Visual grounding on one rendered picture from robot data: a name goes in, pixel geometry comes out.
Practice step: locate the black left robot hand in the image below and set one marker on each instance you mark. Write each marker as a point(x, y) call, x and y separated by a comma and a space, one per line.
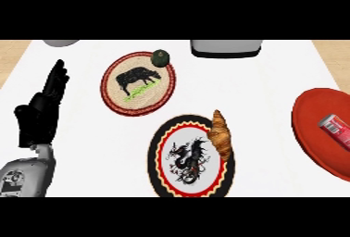
point(43, 114)

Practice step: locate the red can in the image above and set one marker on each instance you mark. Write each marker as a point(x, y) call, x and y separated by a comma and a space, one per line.
point(338, 128)

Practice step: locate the grey round bowl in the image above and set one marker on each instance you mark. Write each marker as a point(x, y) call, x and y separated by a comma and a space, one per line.
point(61, 42)

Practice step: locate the grey appliance with black base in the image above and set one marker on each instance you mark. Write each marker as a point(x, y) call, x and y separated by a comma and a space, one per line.
point(226, 47)

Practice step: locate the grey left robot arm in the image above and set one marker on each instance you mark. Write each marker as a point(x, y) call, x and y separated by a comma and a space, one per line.
point(28, 176)

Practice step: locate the dark green round vegetable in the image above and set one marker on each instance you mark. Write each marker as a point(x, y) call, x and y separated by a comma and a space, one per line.
point(159, 57)

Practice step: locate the brown croissant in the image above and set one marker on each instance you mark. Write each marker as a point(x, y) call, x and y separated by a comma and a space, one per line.
point(220, 133)

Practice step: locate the beige plate with black boar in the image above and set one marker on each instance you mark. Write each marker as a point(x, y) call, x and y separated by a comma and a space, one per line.
point(136, 84)

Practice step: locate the black plate with dragon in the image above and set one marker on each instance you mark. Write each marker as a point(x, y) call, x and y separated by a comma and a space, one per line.
point(190, 157)

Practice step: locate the red plate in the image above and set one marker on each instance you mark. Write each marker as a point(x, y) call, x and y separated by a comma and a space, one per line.
point(319, 135)

